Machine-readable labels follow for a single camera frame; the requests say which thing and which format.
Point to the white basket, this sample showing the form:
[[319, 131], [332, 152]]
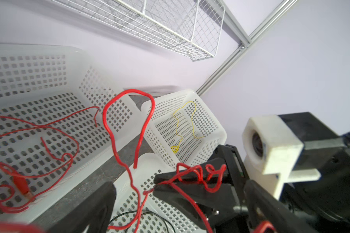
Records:
[[183, 129], [51, 131], [158, 216]]

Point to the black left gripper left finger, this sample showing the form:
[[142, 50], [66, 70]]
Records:
[[92, 215]]

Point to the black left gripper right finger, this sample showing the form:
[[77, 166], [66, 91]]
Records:
[[266, 213]]

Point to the wire mesh wall shelf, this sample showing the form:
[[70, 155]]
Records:
[[190, 28]]

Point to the white basket back left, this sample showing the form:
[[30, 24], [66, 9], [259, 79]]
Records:
[[51, 131]]

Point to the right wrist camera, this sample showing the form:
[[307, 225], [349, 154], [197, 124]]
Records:
[[289, 148]]

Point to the white basket back right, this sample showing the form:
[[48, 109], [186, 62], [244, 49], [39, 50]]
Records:
[[183, 129]]

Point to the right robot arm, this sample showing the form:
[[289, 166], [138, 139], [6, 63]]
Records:
[[323, 204]]

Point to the white basket front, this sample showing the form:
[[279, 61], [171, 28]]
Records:
[[158, 216]]

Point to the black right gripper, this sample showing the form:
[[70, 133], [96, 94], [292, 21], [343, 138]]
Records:
[[211, 195]]

